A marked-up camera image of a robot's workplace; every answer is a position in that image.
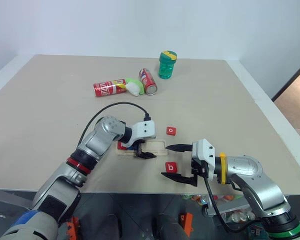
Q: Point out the wooden letter tray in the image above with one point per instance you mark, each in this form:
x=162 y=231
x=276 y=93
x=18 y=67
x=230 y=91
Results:
x=155 y=147

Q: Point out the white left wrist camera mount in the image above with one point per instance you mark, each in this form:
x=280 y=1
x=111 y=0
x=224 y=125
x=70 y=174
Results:
x=145 y=130

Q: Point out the red letter block r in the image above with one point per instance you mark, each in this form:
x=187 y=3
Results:
x=120 y=145

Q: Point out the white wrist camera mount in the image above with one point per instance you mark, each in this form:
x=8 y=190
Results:
x=205 y=150
x=145 y=130

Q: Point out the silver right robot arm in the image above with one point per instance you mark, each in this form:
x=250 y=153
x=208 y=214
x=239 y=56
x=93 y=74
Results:
x=255 y=180

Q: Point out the red letter block b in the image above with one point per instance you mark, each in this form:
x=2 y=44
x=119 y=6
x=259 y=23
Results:
x=171 y=167

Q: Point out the blue letter block o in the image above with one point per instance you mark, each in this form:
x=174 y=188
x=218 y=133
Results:
x=131 y=148

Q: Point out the dark brown door frame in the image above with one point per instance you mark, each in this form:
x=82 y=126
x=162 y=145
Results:
x=291 y=78

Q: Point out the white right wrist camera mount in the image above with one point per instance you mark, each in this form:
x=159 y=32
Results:
x=205 y=150

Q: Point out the green and white plastic toy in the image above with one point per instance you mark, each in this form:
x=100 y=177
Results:
x=135 y=87

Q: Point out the box of colourful toys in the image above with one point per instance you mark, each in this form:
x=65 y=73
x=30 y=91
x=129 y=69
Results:
x=230 y=207

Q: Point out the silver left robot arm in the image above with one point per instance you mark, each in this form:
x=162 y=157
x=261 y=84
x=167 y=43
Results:
x=97 y=142

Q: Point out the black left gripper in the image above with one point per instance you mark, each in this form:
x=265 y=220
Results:
x=139 y=145

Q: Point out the orange plastic object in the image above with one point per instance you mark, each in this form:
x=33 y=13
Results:
x=186 y=223
x=72 y=228

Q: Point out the green plastic bottle yellow lid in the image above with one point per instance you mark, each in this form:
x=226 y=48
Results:
x=167 y=66

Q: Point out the red soda can silver end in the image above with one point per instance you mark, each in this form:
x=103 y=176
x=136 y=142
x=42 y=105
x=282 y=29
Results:
x=148 y=81

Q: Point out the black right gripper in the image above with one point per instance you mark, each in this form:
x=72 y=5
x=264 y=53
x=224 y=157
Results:
x=200 y=168

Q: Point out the red letter block o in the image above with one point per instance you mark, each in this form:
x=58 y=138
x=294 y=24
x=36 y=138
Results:
x=171 y=131

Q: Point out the red soda can yellow end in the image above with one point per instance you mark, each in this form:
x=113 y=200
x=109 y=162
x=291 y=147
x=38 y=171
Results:
x=108 y=88

